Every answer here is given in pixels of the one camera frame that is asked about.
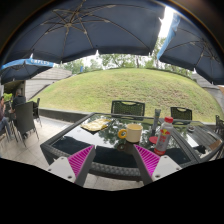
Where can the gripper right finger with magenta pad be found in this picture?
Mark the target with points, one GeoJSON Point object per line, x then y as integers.
{"type": "Point", "coordinates": [153, 167]}

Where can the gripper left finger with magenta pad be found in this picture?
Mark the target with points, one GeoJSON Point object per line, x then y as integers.
{"type": "Point", "coordinates": [75, 167]}

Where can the red coaster on table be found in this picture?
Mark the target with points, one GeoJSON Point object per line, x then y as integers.
{"type": "Point", "coordinates": [153, 139]}

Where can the plastic bottle with red cap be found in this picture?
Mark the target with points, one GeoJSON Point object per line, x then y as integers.
{"type": "Point", "coordinates": [166, 130]}

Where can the yellow paper on table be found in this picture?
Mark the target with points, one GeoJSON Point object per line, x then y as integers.
{"type": "Point", "coordinates": [96, 125]}

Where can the dark wicker glass-top table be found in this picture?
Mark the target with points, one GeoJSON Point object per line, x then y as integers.
{"type": "Point", "coordinates": [114, 156]}

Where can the grey umbrella pole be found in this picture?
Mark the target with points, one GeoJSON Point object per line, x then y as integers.
{"type": "Point", "coordinates": [156, 118]}

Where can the right wicker chair behind table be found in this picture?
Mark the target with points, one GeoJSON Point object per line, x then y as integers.
{"type": "Point", "coordinates": [181, 113]}

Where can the wicker chair behind table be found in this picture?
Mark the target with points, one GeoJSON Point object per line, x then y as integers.
{"type": "Point", "coordinates": [181, 113]}
{"type": "Point", "coordinates": [127, 107]}

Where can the dark chair at left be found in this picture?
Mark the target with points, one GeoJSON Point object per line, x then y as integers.
{"type": "Point", "coordinates": [24, 118]}

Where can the seated person at left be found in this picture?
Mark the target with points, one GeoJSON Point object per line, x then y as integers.
{"type": "Point", "coordinates": [3, 121]}

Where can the left blue patio umbrella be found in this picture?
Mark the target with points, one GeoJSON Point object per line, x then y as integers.
{"type": "Point", "coordinates": [23, 69]}

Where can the right navy patio umbrella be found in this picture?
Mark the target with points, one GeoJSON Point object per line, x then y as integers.
{"type": "Point", "coordinates": [187, 47]}

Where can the large navy patio umbrella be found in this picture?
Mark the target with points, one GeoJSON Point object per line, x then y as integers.
{"type": "Point", "coordinates": [71, 29]}

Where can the white mug with yellow handle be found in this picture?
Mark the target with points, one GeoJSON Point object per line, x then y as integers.
{"type": "Point", "coordinates": [132, 133]}

